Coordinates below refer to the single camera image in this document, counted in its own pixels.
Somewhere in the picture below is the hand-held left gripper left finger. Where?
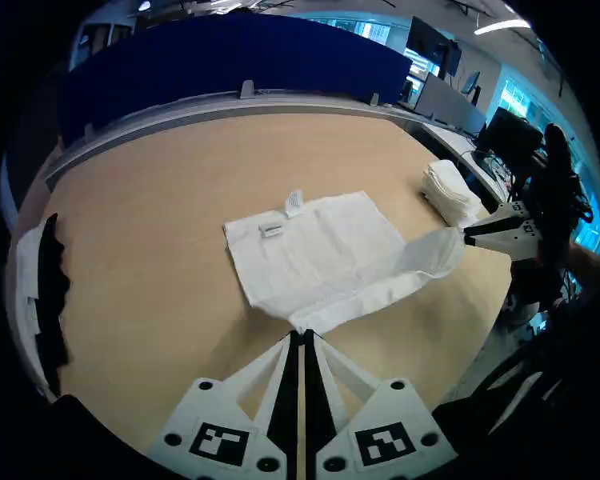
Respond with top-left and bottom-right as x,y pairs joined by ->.
147,328 -> 302,480

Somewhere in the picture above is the stack of white towels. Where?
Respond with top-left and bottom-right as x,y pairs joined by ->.
419,158 -> 484,229

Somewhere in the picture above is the white towel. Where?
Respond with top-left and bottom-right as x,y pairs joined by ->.
223,189 -> 466,335

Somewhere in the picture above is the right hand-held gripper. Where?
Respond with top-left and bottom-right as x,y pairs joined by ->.
461,167 -> 595,307

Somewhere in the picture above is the person's right forearm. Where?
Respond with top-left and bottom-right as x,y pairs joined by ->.
566,245 -> 600,301

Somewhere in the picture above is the black computer monitor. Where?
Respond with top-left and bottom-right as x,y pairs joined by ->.
478,106 -> 545,157
409,15 -> 463,77

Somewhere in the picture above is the blue desk screen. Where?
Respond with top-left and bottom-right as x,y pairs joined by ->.
45,12 -> 414,192

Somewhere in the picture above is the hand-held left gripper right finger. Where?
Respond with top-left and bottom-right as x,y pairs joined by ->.
302,327 -> 459,480

